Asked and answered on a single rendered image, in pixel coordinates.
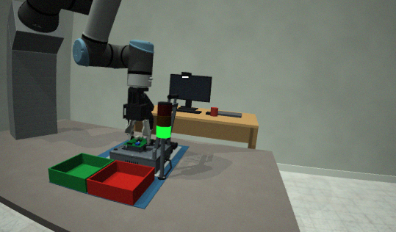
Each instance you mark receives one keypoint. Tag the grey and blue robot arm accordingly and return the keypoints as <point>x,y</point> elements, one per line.
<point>93,48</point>

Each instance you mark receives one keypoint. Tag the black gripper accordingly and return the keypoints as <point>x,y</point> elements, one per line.
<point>135,104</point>

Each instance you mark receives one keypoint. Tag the green bin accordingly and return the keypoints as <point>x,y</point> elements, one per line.
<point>74,172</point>

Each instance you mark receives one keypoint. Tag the green circuit board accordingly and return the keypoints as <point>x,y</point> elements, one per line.
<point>136,142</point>

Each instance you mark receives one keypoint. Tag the red open-top bin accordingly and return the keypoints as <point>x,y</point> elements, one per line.
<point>134,177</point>

